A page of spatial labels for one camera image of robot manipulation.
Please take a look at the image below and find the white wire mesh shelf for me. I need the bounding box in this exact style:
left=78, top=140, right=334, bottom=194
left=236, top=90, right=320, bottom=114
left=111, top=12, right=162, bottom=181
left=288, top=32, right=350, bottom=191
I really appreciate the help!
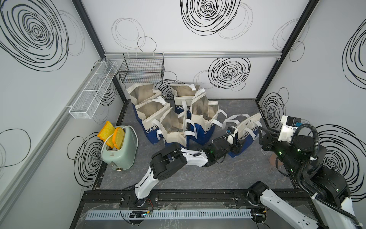
left=69, top=60, right=118, bottom=119

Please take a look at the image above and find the front yellow toast slice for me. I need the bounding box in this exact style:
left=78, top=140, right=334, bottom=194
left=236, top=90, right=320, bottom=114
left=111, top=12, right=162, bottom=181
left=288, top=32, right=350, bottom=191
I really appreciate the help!
left=112, top=127, right=125, bottom=149

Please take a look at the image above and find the blue beige takeout bag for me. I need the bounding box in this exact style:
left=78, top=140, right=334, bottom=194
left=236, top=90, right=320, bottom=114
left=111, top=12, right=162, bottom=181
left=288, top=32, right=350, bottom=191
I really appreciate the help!
left=126, top=83, right=162, bottom=106
left=152, top=107, right=197, bottom=149
left=170, top=84, right=205, bottom=114
left=189, top=89, right=227, bottom=146
left=134, top=96, right=171, bottom=144
left=223, top=113, right=262, bottom=158

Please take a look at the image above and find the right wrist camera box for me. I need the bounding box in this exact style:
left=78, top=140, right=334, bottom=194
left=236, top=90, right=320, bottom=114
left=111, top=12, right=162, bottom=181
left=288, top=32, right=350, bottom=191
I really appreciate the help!
left=278, top=115, right=302, bottom=143

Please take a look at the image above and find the rear yellow toast slice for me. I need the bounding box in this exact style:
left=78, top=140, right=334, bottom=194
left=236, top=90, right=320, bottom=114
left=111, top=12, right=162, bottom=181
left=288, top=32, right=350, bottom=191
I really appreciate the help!
left=97, top=121, right=115, bottom=142

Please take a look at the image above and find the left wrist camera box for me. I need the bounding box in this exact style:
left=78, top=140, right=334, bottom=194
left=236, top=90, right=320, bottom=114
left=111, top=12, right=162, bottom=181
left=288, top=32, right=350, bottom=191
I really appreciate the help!
left=226, top=127, right=238, bottom=145

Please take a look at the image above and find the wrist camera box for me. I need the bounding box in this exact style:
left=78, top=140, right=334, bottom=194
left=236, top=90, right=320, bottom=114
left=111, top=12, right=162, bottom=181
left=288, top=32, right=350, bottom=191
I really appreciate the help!
left=226, top=127, right=238, bottom=145
left=278, top=115, right=302, bottom=143

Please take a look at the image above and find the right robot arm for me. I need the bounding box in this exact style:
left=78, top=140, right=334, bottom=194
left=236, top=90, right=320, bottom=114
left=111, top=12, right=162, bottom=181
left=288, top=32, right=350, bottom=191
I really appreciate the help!
left=247, top=124, right=363, bottom=229

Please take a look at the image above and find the black wire basket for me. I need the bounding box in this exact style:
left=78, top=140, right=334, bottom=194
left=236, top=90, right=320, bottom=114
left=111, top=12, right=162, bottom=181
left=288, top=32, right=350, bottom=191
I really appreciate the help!
left=118, top=52, right=165, bottom=84

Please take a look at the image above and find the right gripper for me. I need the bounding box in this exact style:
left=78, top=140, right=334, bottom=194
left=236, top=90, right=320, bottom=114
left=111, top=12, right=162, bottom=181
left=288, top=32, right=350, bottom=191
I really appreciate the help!
left=256, top=123, right=300, bottom=174

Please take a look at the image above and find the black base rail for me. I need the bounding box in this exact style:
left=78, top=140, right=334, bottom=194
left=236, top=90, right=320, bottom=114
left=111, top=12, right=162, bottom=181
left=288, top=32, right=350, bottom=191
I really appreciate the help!
left=82, top=188, right=311, bottom=208

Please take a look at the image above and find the pink plastic cup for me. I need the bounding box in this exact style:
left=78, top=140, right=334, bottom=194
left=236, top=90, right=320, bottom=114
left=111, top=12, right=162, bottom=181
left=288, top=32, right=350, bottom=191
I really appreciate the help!
left=269, top=157, right=283, bottom=168

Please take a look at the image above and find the mint green toaster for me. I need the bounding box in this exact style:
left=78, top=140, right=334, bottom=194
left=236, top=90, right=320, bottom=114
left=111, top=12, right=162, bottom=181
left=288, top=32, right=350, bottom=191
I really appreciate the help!
left=101, top=126, right=139, bottom=171

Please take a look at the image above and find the yellow toast slice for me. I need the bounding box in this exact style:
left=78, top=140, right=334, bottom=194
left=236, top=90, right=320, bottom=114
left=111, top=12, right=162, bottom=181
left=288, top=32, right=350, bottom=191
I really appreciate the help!
left=112, top=127, right=125, bottom=149
left=97, top=121, right=115, bottom=142

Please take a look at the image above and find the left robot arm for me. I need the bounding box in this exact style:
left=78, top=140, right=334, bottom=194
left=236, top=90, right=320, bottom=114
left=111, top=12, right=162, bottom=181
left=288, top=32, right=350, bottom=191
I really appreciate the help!
left=132, top=133, right=244, bottom=204

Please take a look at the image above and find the slotted grey cable duct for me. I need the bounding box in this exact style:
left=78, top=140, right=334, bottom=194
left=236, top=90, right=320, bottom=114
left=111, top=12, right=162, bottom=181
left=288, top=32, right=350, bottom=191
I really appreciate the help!
left=85, top=209, right=253, bottom=220

